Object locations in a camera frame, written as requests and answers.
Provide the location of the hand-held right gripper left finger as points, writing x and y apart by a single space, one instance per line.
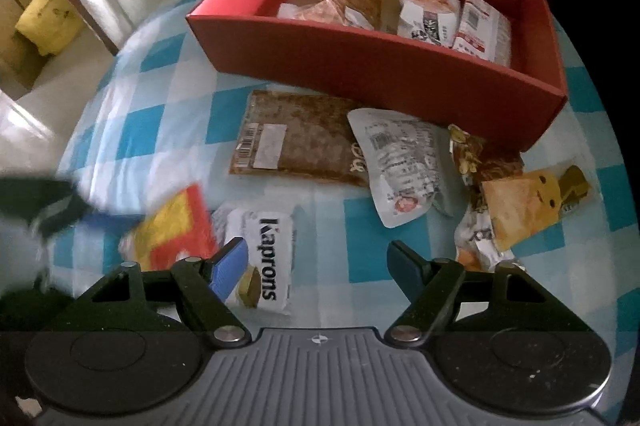
230 267

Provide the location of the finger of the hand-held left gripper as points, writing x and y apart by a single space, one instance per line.
55 201

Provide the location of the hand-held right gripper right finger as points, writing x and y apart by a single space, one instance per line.
405 271

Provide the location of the white wafer packet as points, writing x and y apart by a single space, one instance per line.
265 236

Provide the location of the red yellow snack packet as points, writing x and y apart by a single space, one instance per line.
170 231

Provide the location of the small clear snack packet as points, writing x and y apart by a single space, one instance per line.
475 248

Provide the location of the white snack pouch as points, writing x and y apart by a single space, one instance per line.
400 165

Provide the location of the brown yellow snack packet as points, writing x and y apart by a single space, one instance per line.
520 206

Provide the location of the red cardboard box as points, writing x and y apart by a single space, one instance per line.
375 75

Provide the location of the white packet red print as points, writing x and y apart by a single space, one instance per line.
480 30

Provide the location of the white packet dark print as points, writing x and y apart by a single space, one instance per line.
425 18

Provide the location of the clear sausage packet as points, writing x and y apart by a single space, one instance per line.
305 11

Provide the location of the blue white checkered cloth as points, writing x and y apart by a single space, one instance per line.
150 105

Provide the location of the yellow bag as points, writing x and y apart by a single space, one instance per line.
45 15

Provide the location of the dark table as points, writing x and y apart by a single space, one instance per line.
600 30

